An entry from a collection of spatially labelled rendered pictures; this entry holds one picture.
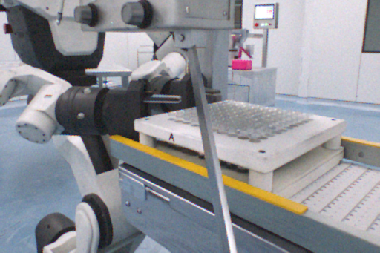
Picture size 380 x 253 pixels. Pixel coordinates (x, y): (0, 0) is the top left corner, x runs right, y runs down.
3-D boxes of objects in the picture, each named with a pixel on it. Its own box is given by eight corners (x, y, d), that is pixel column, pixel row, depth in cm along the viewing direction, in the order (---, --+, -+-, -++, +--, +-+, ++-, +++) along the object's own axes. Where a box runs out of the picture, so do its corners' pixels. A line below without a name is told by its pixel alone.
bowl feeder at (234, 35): (206, 66, 329) (207, 30, 322) (224, 64, 357) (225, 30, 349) (249, 69, 300) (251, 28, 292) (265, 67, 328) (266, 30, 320)
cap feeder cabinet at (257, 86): (195, 139, 335) (196, 67, 319) (223, 127, 378) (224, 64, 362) (249, 152, 297) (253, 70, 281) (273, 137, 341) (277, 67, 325)
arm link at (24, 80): (79, 85, 63) (12, 55, 60) (59, 119, 57) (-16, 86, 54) (74, 104, 67) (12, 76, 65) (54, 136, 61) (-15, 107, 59)
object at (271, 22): (249, 67, 323) (252, 3, 310) (254, 66, 331) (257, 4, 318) (271, 68, 309) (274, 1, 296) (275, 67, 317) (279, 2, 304)
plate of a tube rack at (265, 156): (346, 131, 51) (347, 119, 51) (266, 176, 35) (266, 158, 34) (226, 108, 68) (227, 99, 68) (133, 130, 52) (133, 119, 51)
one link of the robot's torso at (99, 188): (88, 260, 82) (30, 116, 99) (143, 232, 94) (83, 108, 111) (107, 241, 72) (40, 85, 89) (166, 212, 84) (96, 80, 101)
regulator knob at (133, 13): (118, 28, 37) (116, -10, 36) (135, 29, 39) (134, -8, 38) (134, 27, 35) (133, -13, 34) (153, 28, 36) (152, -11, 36)
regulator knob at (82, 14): (72, 27, 46) (70, -6, 45) (87, 27, 47) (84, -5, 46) (83, 26, 43) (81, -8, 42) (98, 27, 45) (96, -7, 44)
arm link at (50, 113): (87, 76, 58) (35, 75, 61) (61, 119, 51) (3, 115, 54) (106, 117, 66) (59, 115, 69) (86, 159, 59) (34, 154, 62)
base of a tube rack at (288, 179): (343, 160, 52) (344, 147, 52) (263, 217, 36) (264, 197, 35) (225, 130, 69) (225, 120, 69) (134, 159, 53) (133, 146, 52)
